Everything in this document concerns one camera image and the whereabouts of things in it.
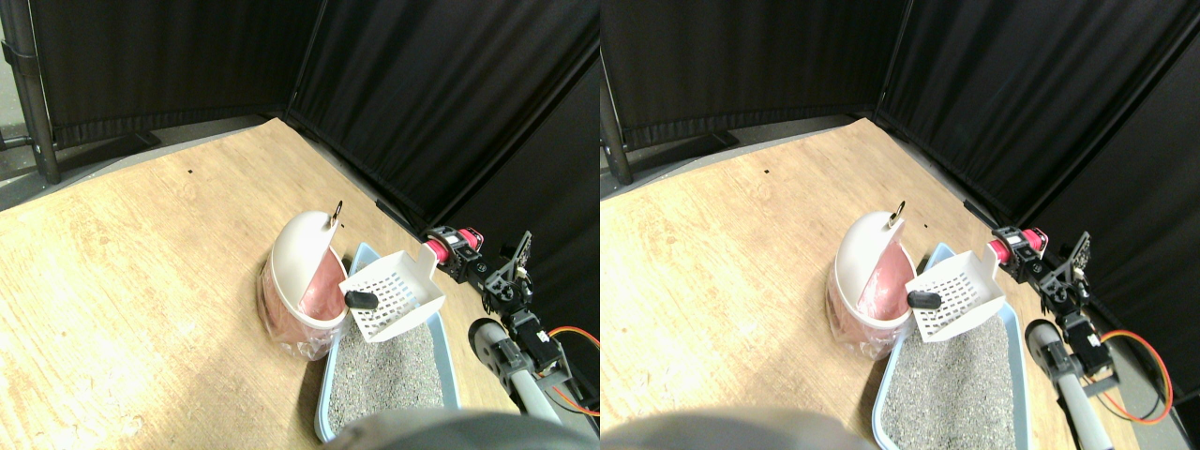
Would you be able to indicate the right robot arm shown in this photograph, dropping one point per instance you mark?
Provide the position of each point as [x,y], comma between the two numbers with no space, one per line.
[534,342]
[1087,347]

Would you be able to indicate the black lump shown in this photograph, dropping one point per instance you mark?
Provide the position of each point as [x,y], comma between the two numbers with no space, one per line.
[361,300]
[924,300]

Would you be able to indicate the black curtain stand foot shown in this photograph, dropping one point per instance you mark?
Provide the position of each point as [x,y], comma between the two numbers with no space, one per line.
[396,216]
[982,216]

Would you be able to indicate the grey curtain stand pole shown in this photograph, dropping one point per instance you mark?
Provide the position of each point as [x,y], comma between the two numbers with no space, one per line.
[33,94]
[614,141]

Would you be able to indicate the white bin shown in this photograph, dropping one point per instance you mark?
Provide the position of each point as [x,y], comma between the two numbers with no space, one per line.
[295,253]
[862,253]

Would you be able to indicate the blue litter tray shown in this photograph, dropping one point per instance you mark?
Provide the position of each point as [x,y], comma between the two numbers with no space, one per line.
[384,375]
[947,394]

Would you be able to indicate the black bracket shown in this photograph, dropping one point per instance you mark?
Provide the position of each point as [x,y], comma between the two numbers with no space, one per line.
[1076,258]
[516,258]

